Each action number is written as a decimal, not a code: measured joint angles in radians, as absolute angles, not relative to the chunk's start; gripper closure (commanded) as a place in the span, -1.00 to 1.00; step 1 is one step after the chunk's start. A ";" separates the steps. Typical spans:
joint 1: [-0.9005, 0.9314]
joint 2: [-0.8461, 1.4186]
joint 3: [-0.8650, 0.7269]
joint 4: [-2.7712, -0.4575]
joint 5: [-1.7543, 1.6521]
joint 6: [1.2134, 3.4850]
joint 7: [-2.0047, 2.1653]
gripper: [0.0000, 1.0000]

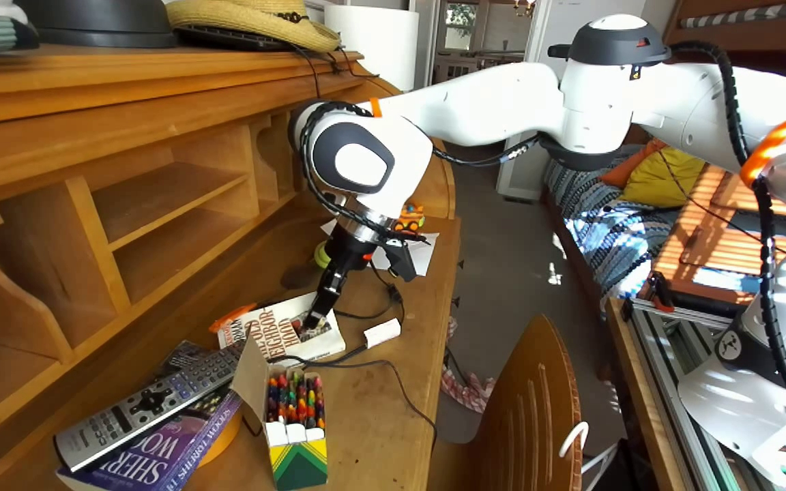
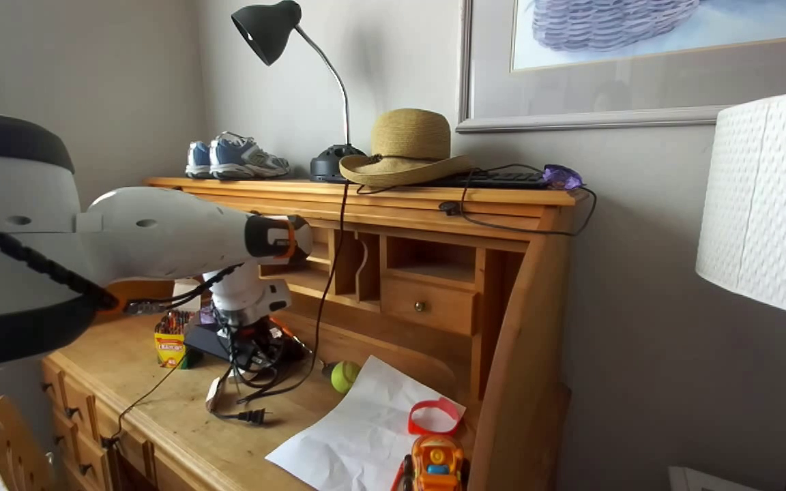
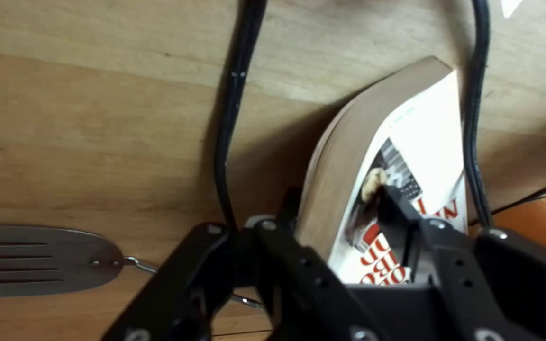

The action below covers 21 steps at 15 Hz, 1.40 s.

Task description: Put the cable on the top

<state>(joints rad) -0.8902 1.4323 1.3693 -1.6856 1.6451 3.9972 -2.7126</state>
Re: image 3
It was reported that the white paperback book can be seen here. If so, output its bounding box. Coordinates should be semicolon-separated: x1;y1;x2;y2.
293;56;470;287

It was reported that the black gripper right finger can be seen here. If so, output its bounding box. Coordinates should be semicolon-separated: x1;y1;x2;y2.
375;184;546;341

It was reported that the orange plastic cylinder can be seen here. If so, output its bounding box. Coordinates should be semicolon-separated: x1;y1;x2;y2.
493;196;546;255

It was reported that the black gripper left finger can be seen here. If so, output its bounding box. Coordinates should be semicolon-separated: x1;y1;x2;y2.
100;188;352;341

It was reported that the slotted metal spatula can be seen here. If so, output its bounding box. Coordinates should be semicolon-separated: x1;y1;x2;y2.
0;224;261;309

